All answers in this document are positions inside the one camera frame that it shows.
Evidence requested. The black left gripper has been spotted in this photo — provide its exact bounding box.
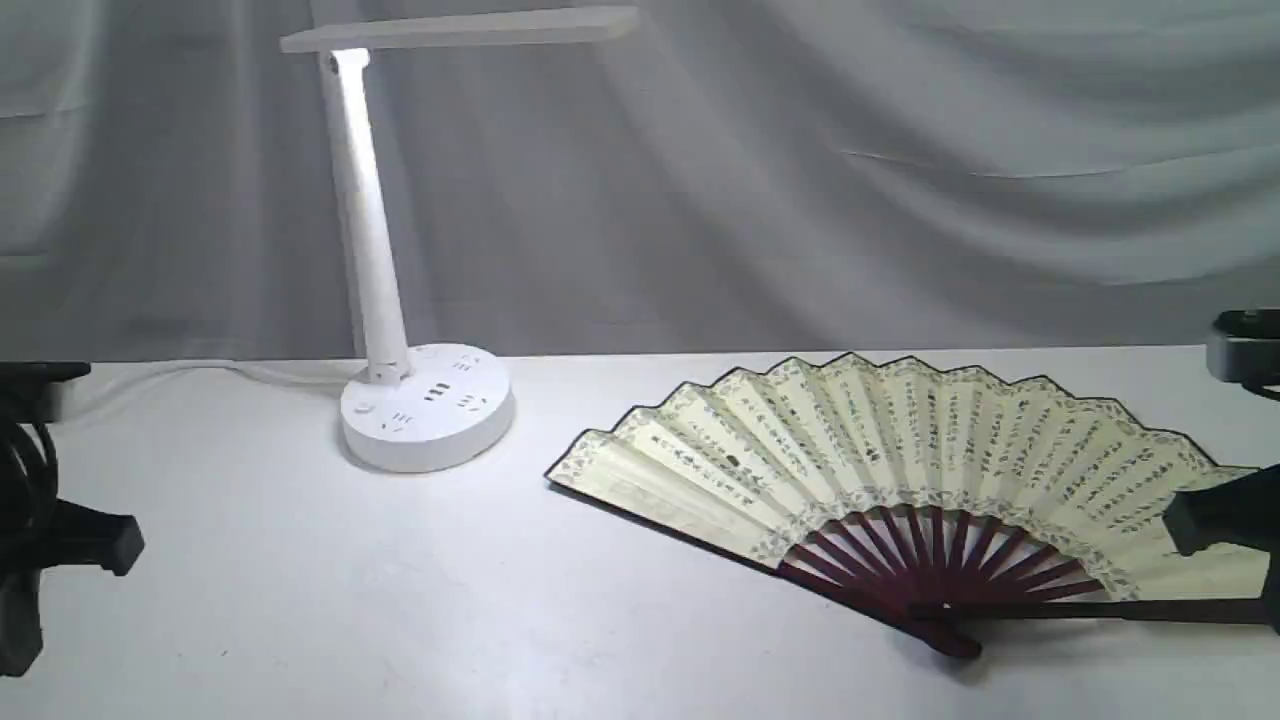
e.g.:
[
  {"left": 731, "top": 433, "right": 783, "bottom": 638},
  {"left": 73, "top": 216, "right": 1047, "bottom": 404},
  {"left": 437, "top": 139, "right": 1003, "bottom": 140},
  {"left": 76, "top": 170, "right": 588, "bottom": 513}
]
[{"left": 1, "top": 363, "right": 145, "bottom": 676}]

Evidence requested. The cream paper folding fan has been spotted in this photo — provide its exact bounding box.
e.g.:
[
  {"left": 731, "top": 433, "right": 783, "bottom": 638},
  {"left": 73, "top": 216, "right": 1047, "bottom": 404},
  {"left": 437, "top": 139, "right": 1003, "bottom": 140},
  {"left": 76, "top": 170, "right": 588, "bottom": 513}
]
[{"left": 547, "top": 354, "right": 1277, "bottom": 659}]

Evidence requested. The white desk lamp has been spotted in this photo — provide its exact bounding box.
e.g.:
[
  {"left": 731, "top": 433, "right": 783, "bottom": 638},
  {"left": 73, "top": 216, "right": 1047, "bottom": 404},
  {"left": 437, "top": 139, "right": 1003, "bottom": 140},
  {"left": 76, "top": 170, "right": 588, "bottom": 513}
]
[{"left": 276, "top": 5, "right": 641, "bottom": 474}]

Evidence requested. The grey fabric backdrop curtain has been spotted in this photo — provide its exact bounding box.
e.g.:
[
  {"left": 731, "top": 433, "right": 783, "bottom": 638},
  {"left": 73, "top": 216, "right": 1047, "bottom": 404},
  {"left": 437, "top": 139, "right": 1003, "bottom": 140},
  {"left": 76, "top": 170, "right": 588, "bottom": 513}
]
[{"left": 1, "top": 1, "right": 1279, "bottom": 361}]

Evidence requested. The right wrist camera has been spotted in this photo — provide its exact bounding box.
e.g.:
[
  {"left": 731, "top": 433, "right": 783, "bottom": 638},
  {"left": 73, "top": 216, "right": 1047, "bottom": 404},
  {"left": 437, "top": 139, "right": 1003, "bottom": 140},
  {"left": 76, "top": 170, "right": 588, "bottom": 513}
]
[{"left": 1204, "top": 307, "right": 1279, "bottom": 402}]

